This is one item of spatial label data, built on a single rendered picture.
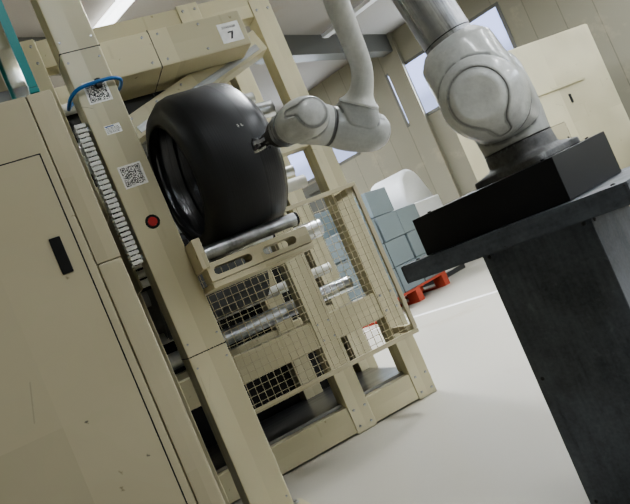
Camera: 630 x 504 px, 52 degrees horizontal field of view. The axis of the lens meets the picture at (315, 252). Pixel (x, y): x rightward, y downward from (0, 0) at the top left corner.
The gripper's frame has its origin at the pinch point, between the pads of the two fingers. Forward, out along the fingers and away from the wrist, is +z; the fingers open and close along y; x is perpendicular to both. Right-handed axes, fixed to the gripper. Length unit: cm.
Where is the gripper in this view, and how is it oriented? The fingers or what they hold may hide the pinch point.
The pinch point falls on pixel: (258, 145)
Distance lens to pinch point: 193.0
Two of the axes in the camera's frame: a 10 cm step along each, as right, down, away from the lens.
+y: -8.5, 3.6, -3.8
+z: -3.9, 0.4, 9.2
